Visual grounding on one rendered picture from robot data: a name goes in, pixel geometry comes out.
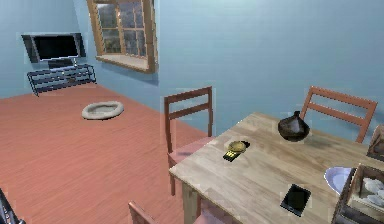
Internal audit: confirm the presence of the brown wooden dining chair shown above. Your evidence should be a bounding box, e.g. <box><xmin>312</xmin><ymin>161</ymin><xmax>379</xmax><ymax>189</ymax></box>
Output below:
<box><xmin>299</xmin><ymin>85</ymin><xmax>379</xmax><ymax>144</ymax></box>
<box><xmin>163</xmin><ymin>85</ymin><xmax>215</xmax><ymax>197</ymax></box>
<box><xmin>128</xmin><ymin>200</ymin><xmax>241</xmax><ymax>224</ymax></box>

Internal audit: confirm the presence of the beige round pet bed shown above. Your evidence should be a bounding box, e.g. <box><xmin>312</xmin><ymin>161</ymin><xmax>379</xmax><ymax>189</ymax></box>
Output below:
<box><xmin>81</xmin><ymin>100</ymin><xmax>125</xmax><ymax>121</ymax></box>

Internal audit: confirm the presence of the light wooden dining table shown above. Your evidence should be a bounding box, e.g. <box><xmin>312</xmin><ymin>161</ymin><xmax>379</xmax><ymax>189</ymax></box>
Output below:
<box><xmin>168</xmin><ymin>111</ymin><xmax>384</xmax><ymax>224</ymax></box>

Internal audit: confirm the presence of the dark brown round vase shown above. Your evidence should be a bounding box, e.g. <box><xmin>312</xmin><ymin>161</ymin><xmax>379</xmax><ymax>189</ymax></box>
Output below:
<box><xmin>277</xmin><ymin>110</ymin><xmax>311</xmax><ymax>143</ymax></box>

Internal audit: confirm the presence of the wooden framed window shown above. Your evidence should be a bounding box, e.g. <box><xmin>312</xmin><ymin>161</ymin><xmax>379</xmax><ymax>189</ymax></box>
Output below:
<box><xmin>86</xmin><ymin>0</ymin><xmax>159</xmax><ymax>75</ymax></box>

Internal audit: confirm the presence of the dark low television stand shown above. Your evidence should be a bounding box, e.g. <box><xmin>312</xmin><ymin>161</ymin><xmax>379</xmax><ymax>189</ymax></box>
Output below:
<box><xmin>26</xmin><ymin>63</ymin><xmax>98</xmax><ymax>98</ymax></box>

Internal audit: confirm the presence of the black flat television set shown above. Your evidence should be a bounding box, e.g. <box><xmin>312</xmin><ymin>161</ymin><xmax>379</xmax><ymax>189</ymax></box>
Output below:
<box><xmin>21</xmin><ymin>32</ymin><xmax>87</xmax><ymax>69</ymax></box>

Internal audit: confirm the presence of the pale blue bowl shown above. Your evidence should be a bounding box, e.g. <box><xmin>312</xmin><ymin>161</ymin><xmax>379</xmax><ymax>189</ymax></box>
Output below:
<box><xmin>323</xmin><ymin>166</ymin><xmax>354</xmax><ymax>196</ymax></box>

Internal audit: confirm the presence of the black metal object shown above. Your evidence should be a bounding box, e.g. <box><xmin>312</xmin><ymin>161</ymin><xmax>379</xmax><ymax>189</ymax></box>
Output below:
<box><xmin>0</xmin><ymin>187</ymin><xmax>26</xmax><ymax>224</ymax></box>

